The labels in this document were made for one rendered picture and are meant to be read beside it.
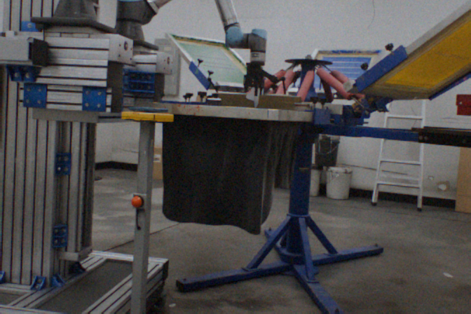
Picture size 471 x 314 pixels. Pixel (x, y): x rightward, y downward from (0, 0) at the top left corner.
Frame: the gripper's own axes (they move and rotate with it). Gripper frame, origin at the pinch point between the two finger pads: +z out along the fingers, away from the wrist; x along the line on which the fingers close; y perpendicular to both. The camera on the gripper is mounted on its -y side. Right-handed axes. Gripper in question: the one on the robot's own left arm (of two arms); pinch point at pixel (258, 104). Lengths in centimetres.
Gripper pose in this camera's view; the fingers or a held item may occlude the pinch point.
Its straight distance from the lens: 244.4
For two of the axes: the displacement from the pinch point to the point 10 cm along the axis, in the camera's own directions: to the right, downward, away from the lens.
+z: -0.6, 10.0, 0.5
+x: -3.8, 0.3, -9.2
